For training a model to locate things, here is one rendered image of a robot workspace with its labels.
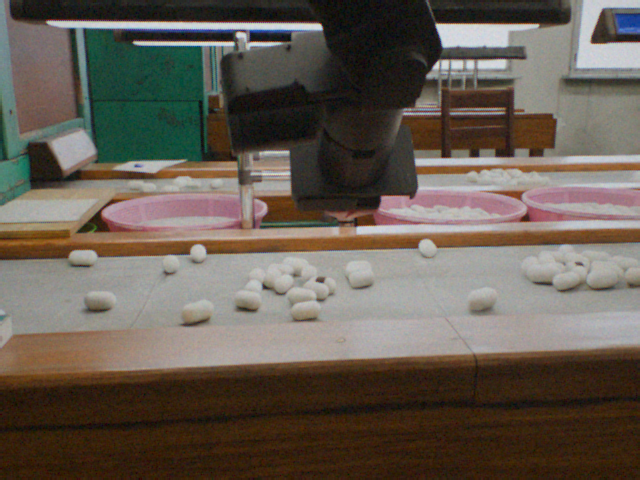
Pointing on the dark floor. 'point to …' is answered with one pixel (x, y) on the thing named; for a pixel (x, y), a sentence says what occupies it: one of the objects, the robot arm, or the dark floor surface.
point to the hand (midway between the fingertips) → (341, 210)
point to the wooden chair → (456, 99)
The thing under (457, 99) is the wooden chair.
